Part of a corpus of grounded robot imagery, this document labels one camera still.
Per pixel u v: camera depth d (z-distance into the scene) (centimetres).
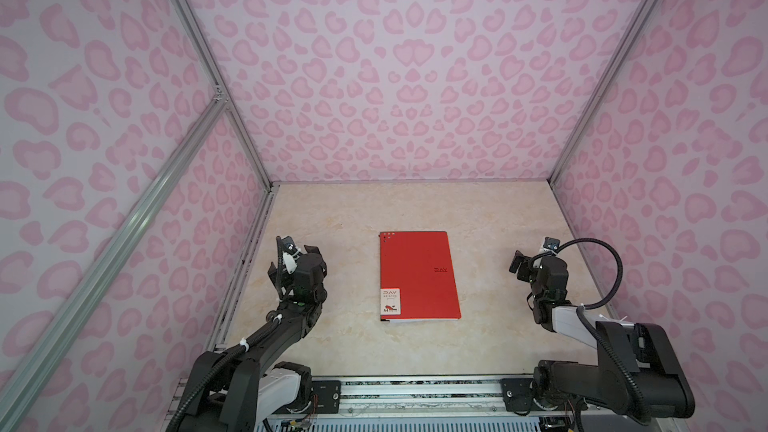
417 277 93
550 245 78
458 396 75
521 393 75
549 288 69
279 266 59
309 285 65
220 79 89
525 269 80
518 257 83
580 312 54
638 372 42
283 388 57
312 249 82
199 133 80
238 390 41
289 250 70
